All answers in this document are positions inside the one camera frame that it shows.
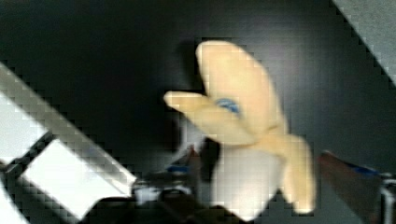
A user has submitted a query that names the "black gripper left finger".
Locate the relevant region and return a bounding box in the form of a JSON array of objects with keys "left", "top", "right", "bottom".
[{"left": 83, "top": 145, "right": 247, "bottom": 224}]

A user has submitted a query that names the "black toaster oven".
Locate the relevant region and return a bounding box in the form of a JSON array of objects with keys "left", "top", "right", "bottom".
[{"left": 0, "top": 0, "right": 396, "bottom": 224}]

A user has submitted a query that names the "peeled banana toy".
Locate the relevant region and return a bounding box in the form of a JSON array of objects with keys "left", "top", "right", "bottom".
[{"left": 163, "top": 40, "right": 316, "bottom": 221}]

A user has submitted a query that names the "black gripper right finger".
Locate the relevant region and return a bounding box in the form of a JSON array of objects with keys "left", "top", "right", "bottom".
[{"left": 318, "top": 151, "right": 395, "bottom": 224}]

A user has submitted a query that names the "grey fabric panel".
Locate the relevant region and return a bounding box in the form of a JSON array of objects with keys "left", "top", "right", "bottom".
[{"left": 332, "top": 0, "right": 396, "bottom": 83}]

